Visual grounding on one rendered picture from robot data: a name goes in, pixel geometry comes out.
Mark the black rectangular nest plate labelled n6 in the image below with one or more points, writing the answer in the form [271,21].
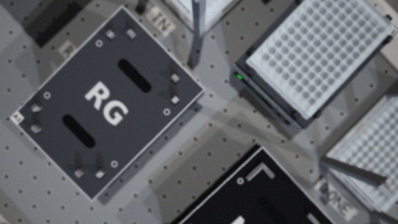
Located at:
[255,190]

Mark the dark grey regrip nest plate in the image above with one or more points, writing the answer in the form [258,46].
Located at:
[101,110]

